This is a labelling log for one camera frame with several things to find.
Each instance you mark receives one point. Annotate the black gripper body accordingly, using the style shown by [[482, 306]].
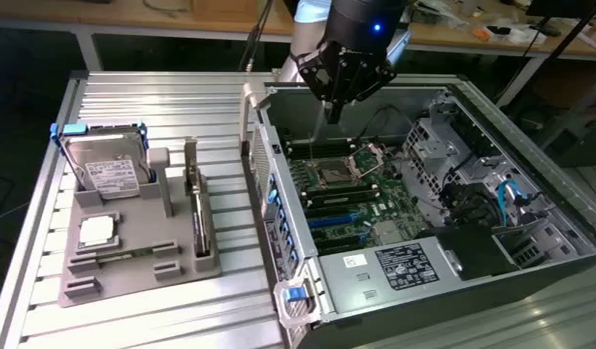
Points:
[[355, 25]]

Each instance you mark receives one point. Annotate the graphics card with black fan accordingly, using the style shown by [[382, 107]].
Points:
[[199, 203]]

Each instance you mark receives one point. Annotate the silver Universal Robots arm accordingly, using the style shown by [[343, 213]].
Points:
[[295, 43]]

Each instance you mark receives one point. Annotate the thin locking lever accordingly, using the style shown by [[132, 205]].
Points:
[[311, 151]]

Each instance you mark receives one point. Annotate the metal socket cover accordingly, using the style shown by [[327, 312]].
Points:
[[367, 160]]

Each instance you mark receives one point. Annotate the silver metal disk bay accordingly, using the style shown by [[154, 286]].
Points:
[[435, 160]]

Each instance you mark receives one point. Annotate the CPU socket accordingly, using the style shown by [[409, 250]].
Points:
[[333, 173]]

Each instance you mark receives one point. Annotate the black RAM stick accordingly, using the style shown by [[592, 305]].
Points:
[[341, 199]]

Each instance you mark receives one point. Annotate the green motherboard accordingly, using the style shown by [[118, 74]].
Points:
[[399, 207]]

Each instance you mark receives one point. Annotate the blue expansion slot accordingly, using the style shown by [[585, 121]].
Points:
[[330, 220]]

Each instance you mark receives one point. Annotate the black slanted pole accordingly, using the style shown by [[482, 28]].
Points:
[[564, 40]]

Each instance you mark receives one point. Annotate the silver chipset heatsink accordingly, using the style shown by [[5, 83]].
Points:
[[391, 232]]

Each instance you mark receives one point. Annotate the wooden desk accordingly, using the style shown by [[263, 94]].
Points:
[[132, 14]]

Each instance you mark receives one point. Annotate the black monitor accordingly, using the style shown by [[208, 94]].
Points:
[[569, 6]]

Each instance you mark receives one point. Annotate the hard disk in blue caddy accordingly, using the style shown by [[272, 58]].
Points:
[[108, 163]]

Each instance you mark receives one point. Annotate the open PC case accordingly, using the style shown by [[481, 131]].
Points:
[[560, 203]]

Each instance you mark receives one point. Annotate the black plastic shroud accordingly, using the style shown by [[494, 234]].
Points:
[[471, 254]]

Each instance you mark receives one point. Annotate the gray power supply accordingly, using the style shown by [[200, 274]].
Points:
[[355, 276]]

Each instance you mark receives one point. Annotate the blue case latch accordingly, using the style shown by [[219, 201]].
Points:
[[294, 294]]

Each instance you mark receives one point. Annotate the silver CPU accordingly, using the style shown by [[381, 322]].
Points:
[[99, 232]]

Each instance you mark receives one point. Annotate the green RAM stick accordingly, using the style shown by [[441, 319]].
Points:
[[126, 253]]

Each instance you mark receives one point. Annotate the gray parts rack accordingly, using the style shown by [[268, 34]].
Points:
[[142, 269]]

